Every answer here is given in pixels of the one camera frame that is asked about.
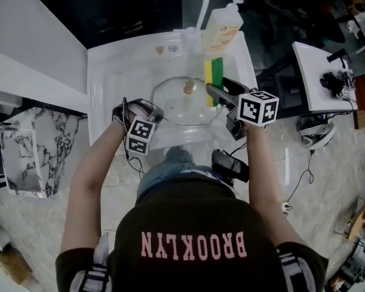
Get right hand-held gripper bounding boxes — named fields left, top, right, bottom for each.
left=206, top=77, right=280, bottom=140

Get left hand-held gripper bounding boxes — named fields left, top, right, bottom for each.
left=112, top=100, right=165, bottom=155

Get glass pot lid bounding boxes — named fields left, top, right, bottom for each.
left=151, top=76, right=229, bottom=127

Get yellow green sponge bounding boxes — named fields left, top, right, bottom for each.
left=203, top=57, right=225, bottom=108

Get person's left forearm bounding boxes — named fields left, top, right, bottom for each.
left=62, top=122, right=131, bottom=212

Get person's right forearm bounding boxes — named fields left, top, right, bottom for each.
left=245, top=123, right=308, bottom=249

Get black metal stand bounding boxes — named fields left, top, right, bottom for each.
left=255, top=52, right=299, bottom=115

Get white washboard sink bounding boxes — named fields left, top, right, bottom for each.
left=86, top=30, right=258, bottom=156

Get person's blue jeans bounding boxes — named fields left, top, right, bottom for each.
left=136, top=146, right=220, bottom=200

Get pale yellow pump bottle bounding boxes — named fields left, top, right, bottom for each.
left=204, top=0, right=244, bottom=54

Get black battery pack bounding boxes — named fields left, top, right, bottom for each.
left=211, top=149, right=250, bottom=185

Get white side table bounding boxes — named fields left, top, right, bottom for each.
left=291, top=41, right=358, bottom=112

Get white faucet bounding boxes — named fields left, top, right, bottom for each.
left=184, top=0, right=212, bottom=47

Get person's dark t-shirt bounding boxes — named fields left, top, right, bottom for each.
left=54, top=173, right=329, bottom=292

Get black faucet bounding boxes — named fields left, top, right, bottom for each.
left=327, top=49, right=347, bottom=63

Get marble pattern cabinet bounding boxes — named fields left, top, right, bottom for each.
left=0, top=106, right=89, bottom=199

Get white partition panel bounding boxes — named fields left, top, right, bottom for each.
left=0, top=0, right=89, bottom=115

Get wooden board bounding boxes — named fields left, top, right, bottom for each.
left=346, top=199, right=365, bottom=240

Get cardboard box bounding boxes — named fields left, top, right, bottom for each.
left=0, top=245, right=33, bottom=285

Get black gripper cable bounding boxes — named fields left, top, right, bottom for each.
left=124, top=144, right=147, bottom=178
left=228, top=141, right=249, bottom=161

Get black device with cables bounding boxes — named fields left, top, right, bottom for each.
left=319, top=70, right=355, bottom=100

